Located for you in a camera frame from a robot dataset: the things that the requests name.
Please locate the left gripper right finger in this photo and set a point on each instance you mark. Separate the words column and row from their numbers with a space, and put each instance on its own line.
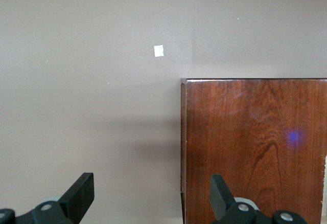
column 222, row 201

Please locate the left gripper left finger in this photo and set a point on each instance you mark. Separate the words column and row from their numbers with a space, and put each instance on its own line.
column 74, row 198

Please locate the dark wooden drawer cabinet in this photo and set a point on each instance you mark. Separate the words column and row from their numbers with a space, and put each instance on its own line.
column 242, row 132

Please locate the brown table cover sheet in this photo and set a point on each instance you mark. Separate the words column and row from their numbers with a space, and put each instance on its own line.
column 76, row 80

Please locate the small square tape patch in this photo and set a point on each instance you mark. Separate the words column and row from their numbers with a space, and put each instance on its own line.
column 159, row 51

